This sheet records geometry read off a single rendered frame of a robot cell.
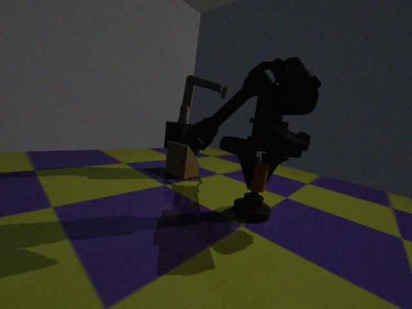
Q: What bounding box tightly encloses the orange knob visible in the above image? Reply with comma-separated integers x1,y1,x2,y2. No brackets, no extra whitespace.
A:
247,162,270,192

